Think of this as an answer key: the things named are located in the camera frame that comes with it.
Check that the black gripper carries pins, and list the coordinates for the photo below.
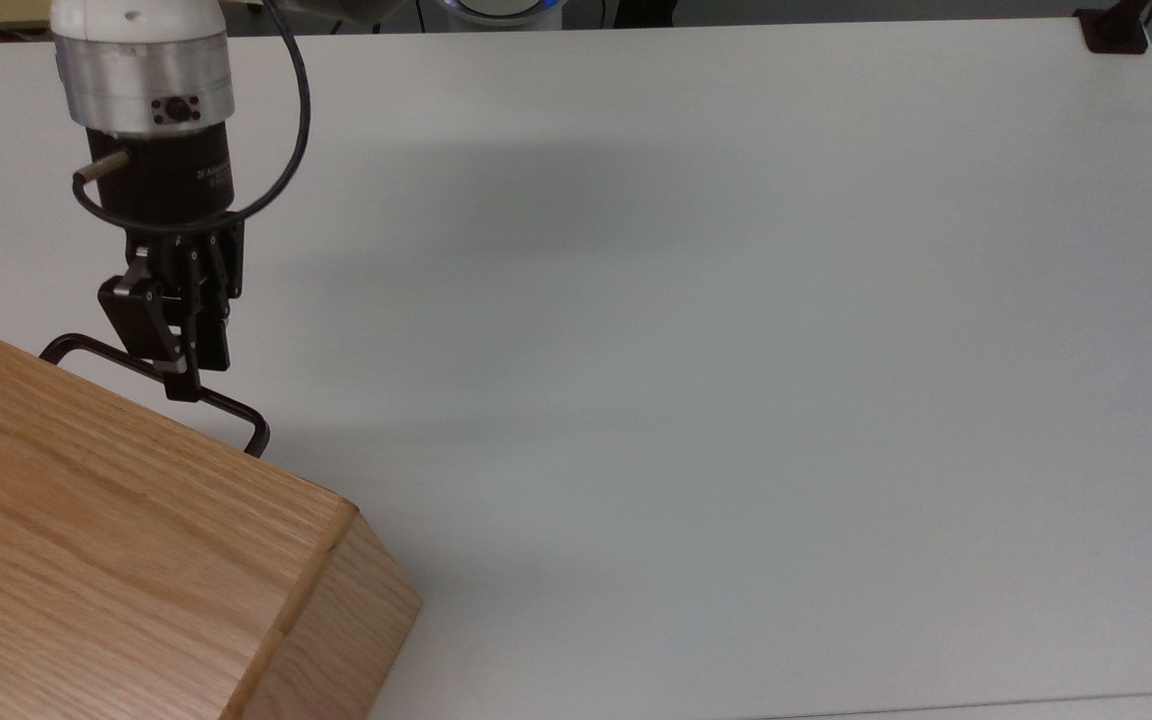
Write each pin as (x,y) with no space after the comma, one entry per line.
(161,175)

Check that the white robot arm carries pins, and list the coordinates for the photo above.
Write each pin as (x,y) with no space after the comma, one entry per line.
(136,70)

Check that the wooden drawer cabinet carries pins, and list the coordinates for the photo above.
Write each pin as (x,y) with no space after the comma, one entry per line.
(86,550)

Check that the black table clamp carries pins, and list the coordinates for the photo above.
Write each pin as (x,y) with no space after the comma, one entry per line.
(1111,35)

